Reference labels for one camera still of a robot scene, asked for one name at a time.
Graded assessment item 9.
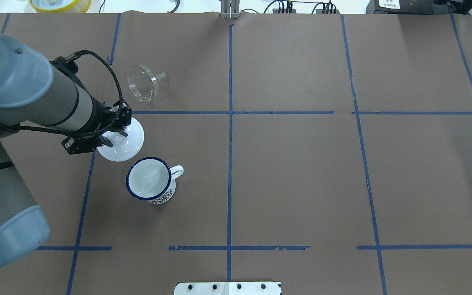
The working arm black gripper body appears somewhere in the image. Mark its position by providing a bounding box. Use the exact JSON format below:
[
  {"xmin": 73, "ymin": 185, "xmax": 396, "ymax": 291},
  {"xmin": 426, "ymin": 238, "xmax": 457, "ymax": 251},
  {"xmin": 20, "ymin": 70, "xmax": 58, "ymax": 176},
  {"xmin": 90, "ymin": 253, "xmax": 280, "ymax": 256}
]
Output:
[{"xmin": 81, "ymin": 97, "xmax": 132, "ymax": 138}]

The white mug lid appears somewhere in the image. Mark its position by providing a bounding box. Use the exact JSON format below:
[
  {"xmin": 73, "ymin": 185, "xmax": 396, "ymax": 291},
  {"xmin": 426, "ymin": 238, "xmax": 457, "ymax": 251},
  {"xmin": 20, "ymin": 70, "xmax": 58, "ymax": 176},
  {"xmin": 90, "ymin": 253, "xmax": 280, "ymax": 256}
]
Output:
[{"xmin": 97, "ymin": 118, "xmax": 145, "ymax": 162}]

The working silver UR robot arm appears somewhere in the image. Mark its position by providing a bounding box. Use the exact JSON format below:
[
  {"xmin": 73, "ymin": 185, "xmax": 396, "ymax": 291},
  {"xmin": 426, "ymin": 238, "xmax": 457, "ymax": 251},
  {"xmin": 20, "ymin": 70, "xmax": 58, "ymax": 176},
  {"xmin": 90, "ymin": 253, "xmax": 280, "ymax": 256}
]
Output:
[{"xmin": 0, "ymin": 34, "xmax": 132, "ymax": 268}]

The white enamel mug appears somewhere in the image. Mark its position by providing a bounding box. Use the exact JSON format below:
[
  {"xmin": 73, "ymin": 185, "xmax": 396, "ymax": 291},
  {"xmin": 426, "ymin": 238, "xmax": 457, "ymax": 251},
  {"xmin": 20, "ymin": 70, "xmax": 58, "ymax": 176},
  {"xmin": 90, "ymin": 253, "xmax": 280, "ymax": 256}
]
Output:
[{"xmin": 125, "ymin": 157, "xmax": 185, "ymax": 205}]

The yellow tape roll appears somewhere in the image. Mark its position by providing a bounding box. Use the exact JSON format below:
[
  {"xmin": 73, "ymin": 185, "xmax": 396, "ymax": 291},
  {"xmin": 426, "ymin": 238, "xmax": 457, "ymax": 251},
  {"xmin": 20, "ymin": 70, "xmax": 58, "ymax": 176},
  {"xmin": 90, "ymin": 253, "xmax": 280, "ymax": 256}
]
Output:
[{"xmin": 28, "ymin": 0, "xmax": 92, "ymax": 13}]

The black computer box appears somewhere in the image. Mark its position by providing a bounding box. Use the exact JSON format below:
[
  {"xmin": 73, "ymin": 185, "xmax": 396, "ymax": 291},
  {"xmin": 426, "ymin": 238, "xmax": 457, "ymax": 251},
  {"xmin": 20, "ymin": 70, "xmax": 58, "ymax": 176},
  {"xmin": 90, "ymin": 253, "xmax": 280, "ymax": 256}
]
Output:
[{"xmin": 365, "ymin": 0, "xmax": 435, "ymax": 15}]

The working arm black cable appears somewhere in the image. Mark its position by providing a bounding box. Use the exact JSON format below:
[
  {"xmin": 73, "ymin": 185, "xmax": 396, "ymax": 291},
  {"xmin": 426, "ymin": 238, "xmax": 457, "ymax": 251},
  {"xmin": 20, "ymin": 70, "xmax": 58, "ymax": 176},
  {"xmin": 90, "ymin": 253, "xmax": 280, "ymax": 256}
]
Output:
[{"xmin": 13, "ymin": 49, "xmax": 125, "ymax": 138}]

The aluminium frame post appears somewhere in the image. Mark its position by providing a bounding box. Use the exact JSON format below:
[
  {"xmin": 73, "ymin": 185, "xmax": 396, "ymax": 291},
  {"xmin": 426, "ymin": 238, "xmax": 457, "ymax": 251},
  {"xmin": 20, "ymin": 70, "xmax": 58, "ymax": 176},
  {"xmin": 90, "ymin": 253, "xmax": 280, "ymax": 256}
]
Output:
[{"xmin": 220, "ymin": 0, "xmax": 241, "ymax": 19}]

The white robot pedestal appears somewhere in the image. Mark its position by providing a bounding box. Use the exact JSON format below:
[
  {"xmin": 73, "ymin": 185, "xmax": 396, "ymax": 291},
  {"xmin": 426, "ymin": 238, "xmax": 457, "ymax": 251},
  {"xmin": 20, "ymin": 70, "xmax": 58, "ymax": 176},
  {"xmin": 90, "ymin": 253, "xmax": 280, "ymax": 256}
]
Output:
[{"xmin": 174, "ymin": 281, "xmax": 282, "ymax": 295}]

